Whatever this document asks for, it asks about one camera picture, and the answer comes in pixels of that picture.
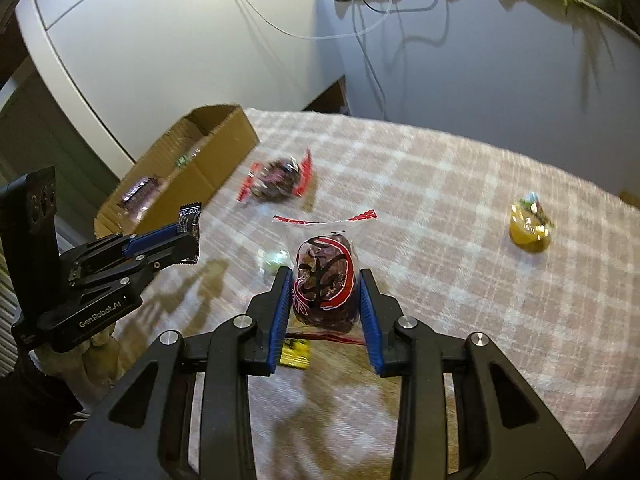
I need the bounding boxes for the yellow candy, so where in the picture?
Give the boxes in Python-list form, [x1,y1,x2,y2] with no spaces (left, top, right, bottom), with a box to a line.
[509,192,555,252]

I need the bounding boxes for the black small snack packet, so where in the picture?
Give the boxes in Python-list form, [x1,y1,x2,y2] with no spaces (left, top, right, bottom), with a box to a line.
[175,202,203,264]

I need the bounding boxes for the cardboard box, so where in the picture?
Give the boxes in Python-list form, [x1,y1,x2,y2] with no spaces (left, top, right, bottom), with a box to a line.
[94,104,260,241]

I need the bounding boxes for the white ribbed radiator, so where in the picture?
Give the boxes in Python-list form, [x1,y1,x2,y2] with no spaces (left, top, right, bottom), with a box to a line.
[0,255,21,376]

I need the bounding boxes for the long white cable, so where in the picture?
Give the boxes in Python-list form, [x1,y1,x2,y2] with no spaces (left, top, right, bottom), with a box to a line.
[215,0,396,41]

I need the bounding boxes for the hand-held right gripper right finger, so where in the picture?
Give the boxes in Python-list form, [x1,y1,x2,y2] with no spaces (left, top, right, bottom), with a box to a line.
[359,268,587,480]

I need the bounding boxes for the person's left hand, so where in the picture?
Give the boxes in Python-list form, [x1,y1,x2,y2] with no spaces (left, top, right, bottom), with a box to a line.
[37,322,123,403]

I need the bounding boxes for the dark candy wrapper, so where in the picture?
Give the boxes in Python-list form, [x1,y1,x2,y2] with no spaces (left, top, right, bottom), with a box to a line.
[119,176,163,213]

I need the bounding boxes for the white cabinet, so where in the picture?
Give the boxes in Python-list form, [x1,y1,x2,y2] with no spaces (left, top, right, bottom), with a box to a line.
[15,0,351,181]

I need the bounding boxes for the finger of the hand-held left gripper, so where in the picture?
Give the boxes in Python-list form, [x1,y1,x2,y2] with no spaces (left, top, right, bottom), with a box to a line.
[60,222,181,275]
[74,236,201,302]

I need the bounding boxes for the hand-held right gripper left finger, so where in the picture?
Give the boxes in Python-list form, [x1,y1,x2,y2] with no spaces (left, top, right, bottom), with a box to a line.
[57,266,293,480]

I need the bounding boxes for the clear dried fruit packet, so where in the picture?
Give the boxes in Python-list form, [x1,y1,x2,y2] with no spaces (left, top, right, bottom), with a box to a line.
[236,147,315,204]
[271,208,378,346]

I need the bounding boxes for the yellow small packet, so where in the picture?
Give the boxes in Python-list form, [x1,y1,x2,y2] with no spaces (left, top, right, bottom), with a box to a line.
[280,339,313,370]

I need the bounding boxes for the plaid blanket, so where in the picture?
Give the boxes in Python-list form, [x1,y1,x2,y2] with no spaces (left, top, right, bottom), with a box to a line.
[112,107,640,480]

